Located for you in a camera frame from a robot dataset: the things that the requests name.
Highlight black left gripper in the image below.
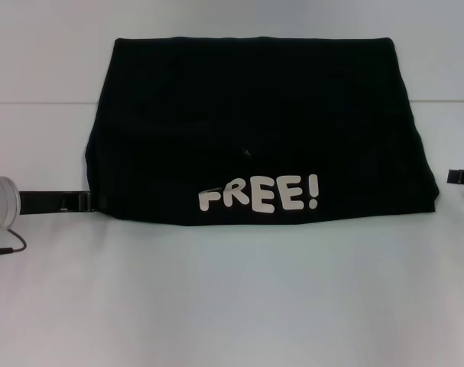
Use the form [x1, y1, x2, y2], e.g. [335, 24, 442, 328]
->
[19, 190, 93, 214]

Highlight black shirt with FREE print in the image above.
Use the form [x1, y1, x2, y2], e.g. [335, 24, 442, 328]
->
[84, 36, 441, 227]

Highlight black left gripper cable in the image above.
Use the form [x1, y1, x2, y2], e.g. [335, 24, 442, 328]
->
[0, 228, 28, 257]

